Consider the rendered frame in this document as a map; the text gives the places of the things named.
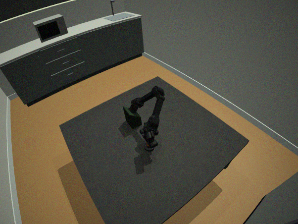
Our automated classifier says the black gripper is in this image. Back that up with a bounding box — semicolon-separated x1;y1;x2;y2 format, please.
140;129;158;148

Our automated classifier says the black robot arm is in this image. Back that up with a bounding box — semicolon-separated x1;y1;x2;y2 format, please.
128;86;165;143

